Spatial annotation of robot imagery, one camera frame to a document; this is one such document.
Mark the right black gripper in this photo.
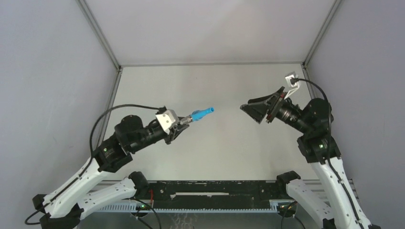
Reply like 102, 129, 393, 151
239, 86, 309, 134

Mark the small metal pipe fitting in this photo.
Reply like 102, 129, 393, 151
180, 115, 193, 125

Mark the blue plastic water faucet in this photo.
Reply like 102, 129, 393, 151
190, 107, 214, 122

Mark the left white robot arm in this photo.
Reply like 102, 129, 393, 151
33, 110, 197, 229

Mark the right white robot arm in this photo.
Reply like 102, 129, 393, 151
240, 88, 376, 229

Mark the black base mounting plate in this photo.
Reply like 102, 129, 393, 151
135, 180, 293, 208

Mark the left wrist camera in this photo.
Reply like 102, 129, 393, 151
155, 106, 180, 135

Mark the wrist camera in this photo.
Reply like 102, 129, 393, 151
285, 72, 300, 99
155, 106, 180, 135

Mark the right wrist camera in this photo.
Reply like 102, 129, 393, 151
285, 72, 300, 99

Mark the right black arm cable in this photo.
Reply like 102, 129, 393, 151
291, 77, 364, 229

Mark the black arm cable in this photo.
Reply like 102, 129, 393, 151
291, 77, 364, 229
24, 104, 165, 226

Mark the white slotted cable duct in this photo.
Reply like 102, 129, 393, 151
96, 202, 278, 213

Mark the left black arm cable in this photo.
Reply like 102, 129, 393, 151
24, 104, 165, 226

